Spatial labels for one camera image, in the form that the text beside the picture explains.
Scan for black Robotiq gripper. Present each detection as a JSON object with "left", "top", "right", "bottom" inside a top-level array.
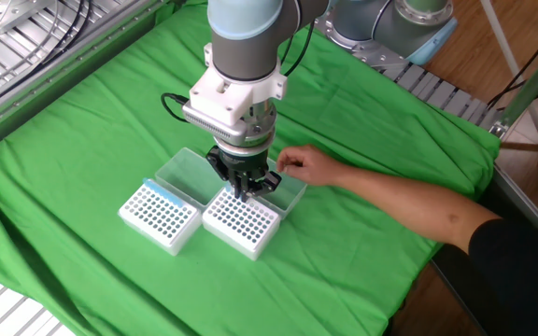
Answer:
[{"left": 205, "top": 147, "right": 283, "bottom": 203}]

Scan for white pipette tip rack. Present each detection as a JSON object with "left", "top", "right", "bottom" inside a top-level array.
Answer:
[
  {"left": 118, "top": 179, "right": 204, "bottom": 257},
  {"left": 202, "top": 186, "right": 282, "bottom": 261}
]

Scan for person's bare forearm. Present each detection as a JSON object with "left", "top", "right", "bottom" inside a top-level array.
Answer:
[{"left": 338, "top": 166, "right": 502, "bottom": 253}]

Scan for person's hand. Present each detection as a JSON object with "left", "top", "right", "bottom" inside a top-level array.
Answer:
[{"left": 276, "top": 144, "right": 345, "bottom": 188}]

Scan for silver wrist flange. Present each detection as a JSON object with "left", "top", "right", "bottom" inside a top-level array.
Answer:
[{"left": 215, "top": 100, "right": 278, "bottom": 158}]

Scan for green table cloth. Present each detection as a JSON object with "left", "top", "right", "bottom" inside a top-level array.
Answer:
[{"left": 0, "top": 0, "right": 503, "bottom": 336}]

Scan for silver metal plate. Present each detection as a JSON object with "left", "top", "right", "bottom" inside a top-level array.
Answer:
[{"left": 0, "top": 0, "right": 58, "bottom": 36}]

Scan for thin white pole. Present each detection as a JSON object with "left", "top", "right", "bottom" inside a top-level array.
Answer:
[{"left": 478, "top": 0, "right": 538, "bottom": 153}]

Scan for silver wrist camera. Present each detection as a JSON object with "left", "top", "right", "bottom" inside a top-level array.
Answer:
[{"left": 182, "top": 102, "right": 247, "bottom": 148}]

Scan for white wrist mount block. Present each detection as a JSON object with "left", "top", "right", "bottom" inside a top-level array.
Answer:
[{"left": 188, "top": 41, "right": 289, "bottom": 127}]

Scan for dark wrist camera cable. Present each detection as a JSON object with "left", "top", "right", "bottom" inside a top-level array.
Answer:
[{"left": 160, "top": 21, "right": 317, "bottom": 123}]

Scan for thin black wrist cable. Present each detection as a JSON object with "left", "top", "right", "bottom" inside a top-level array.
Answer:
[{"left": 279, "top": 35, "right": 297, "bottom": 66}]

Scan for grey aluminium frame rail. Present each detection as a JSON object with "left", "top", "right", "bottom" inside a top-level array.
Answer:
[{"left": 0, "top": 0, "right": 177, "bottom": 162}]

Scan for black table cable bundle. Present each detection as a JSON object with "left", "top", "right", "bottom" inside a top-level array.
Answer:
[{"left": 0, "top": 0, "right": 95, "bottom": 120}]

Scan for aluminium table edge rail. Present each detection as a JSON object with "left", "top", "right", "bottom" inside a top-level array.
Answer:
[{"left": 490, "top": 165, "right": 538, "bottom": 234}]

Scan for black floor cables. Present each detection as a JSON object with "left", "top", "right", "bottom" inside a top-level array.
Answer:
[{"left": 486, "top": 16, "right": 538, "bottom": 112}]

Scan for aluminium corner post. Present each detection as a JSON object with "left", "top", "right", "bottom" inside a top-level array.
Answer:
[{"left": 500, "top": 28, "right": 538, "bottom": 137}]

